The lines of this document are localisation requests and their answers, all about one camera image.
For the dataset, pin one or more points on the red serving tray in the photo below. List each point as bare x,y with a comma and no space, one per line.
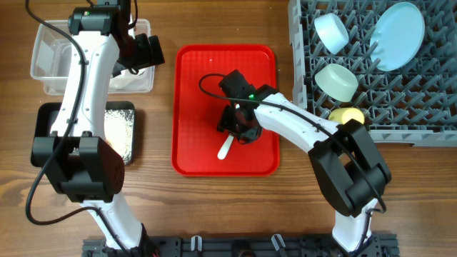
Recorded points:
198,109

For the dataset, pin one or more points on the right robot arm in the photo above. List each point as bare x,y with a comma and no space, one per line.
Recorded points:
349,168

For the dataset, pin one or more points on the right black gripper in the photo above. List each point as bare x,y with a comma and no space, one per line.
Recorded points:
225,122

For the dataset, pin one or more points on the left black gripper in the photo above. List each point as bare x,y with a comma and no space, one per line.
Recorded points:
146,58

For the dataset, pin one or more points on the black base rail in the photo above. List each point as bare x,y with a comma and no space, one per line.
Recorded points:
379,244

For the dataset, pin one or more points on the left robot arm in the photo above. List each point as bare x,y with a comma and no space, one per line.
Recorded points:
75,156

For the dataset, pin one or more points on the black tray bin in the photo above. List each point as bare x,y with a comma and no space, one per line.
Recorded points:
48,112

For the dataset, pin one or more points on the yellow plastic cup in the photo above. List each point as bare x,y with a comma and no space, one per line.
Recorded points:
343,115

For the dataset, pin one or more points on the light blue plate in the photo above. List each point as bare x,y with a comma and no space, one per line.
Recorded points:
398,36

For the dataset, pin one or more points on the grey dishwasher rack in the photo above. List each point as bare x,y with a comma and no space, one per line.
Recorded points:
414,104

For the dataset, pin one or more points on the clear plastic bin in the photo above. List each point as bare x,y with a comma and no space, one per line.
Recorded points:
51,60

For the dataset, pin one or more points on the green bowl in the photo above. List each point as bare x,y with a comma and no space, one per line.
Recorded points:
337,82

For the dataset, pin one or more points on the light blue bowl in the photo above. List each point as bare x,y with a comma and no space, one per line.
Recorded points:
332,32

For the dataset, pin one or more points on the white plastic spoon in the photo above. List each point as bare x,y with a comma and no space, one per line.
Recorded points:
223,151

